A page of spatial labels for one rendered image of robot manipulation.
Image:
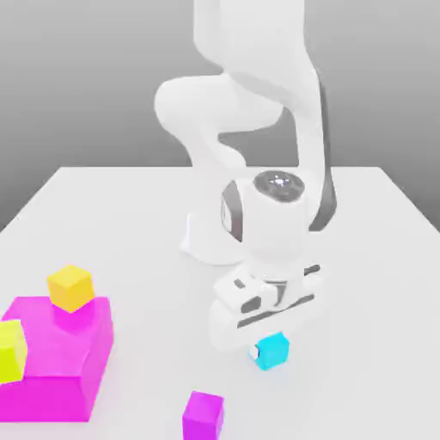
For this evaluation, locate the small yellow cube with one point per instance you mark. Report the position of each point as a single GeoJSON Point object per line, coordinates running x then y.
{"type": "Point", "coordinates": [10, 352]}

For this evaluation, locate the small cyan cube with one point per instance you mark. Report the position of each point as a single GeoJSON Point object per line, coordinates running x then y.
{"type": "Point", "coordinates": [273, 350]}

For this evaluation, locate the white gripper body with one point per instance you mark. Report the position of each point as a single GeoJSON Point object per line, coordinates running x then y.
{"type": "Point", "coordinates": [227, 330]}

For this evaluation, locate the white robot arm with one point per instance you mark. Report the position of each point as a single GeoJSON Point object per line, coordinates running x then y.
{"type": "Point", "coordinates": [247, 68]}

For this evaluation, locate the small orange cube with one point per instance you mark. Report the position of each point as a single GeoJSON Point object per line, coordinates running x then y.
{"type": "Point", "coordinates": [70, 288]}

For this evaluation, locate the large magenta box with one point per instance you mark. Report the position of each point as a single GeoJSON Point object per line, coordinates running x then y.
{"type": "Point", "coordinates": [58, 364]}

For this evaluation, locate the small purple cube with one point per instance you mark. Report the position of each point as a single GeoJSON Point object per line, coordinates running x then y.
{"type": "Point", "coordinates": [202, 416]}

